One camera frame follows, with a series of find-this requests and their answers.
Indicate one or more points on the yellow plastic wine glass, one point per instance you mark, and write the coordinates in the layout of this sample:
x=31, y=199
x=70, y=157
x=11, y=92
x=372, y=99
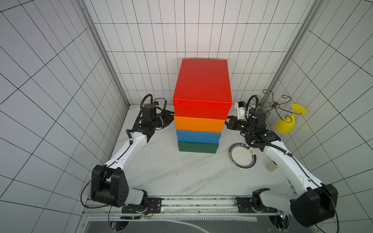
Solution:
x=287, y=123

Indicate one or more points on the orange shoebox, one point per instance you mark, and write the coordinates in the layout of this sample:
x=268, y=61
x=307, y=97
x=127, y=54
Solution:
x=199, y=124

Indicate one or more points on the red shoebox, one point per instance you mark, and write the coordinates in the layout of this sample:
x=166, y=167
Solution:
x=203, y=89

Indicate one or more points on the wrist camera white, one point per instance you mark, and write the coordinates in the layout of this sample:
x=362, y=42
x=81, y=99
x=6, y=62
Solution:
x=241, y=109
x=160, y=102

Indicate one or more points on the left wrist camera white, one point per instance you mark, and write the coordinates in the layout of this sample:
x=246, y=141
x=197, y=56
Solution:
x=160, y=102

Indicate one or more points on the metal wire cup stand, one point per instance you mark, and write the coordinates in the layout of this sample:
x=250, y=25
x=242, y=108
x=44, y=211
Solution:
x=272, y=105

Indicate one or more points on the green shoebox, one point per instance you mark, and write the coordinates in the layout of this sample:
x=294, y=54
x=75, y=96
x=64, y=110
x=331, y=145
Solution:
x=197, y=147

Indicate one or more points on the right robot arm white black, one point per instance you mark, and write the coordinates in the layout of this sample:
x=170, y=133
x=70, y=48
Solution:
x=313, y=201

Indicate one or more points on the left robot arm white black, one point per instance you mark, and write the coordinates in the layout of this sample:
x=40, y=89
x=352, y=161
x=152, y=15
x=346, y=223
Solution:
x=109, y=185

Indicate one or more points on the blue shoebox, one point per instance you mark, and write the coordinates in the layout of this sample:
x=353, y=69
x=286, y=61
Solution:
x=198, y=137

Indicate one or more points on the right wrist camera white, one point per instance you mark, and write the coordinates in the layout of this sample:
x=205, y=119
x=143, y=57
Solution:
x=241, y=109

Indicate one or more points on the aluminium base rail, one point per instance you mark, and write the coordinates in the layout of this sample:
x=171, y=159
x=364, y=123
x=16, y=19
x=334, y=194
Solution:
x=181, y=206

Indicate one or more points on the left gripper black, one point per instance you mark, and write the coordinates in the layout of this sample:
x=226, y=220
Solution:
x=169, y=117

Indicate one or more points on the small jar black lid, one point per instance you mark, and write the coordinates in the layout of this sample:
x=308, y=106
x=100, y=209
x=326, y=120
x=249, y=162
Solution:
x=272, y=166

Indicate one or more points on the white plate striped rim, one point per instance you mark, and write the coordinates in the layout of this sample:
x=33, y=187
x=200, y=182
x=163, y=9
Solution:
x=242, y=156

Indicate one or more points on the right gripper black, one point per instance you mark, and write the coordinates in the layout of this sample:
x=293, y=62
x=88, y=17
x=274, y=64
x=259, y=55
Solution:
x=233, y=123

